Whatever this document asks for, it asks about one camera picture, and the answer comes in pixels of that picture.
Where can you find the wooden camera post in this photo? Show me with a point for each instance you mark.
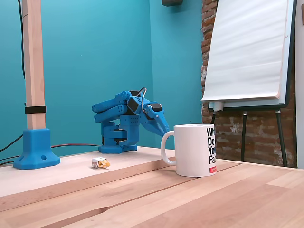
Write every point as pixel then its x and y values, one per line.
pixel 34 59

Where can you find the blue printed post base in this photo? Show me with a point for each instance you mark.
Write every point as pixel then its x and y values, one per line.
pixel 35 147

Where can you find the dark wall-mounted box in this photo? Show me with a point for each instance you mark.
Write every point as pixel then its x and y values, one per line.
pixel 171 2

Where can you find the white flipchart paper pad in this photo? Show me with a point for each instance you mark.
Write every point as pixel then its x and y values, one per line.
pixel 244 47

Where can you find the white orange sweet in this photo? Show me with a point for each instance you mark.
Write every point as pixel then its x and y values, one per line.
pixel 101 162

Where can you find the flipchart easel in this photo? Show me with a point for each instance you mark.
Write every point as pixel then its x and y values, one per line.
pixel 291 59

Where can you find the white mug black lettering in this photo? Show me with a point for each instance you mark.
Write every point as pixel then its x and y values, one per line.
pixel 190 152

